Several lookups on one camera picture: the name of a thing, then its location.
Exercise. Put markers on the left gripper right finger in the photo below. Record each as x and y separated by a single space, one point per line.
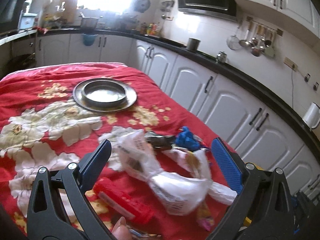
262 208

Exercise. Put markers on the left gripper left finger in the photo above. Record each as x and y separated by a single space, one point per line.
47 217

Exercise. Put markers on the white printed snack wrapper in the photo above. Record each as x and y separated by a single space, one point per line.
196 164

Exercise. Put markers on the white plastic bag wrapper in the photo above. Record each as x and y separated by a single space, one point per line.
178 194

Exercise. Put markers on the red snack packet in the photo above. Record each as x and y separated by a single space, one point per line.
123 203

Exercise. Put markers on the hanging kitchen utensils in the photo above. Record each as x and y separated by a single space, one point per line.
259 39

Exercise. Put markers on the person's left hand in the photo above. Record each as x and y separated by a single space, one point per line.
120 230

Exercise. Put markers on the white lower cabinets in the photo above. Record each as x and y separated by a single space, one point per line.
257 133

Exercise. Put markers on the white cabinets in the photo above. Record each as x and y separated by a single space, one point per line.
298 17
257 133

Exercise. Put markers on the black countertop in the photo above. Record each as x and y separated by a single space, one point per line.
257 89

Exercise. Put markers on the red floral tablecloth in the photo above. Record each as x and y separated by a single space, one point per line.
42 125

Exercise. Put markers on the white electric kettle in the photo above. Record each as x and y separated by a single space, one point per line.
312 116

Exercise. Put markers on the blue crumpled wrapper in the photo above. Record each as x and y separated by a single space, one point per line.
185 139

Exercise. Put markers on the dark foil wrapper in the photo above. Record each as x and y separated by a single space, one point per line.
163 142

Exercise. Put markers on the metal bowl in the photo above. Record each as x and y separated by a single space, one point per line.
104 93

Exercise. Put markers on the small steel teapot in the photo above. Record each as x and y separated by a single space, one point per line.
221 57

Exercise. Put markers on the dark metal cup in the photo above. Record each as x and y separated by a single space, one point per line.
193 44

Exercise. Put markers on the blue hanging basket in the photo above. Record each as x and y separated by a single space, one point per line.
88 39

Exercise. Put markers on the steel cooking pot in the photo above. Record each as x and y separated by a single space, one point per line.
89 23

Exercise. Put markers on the white upper cabinets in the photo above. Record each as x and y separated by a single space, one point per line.
298 17

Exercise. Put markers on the condiment bottles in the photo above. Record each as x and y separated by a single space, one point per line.
149 29

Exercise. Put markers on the black microwave oven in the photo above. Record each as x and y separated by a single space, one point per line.
11 11

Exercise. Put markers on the wall power strip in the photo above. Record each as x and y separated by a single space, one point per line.
290 64

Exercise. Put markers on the hanging wire strainer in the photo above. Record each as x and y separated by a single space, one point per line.
233 41

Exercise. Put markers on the round wall fan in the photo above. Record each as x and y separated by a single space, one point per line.
141 5

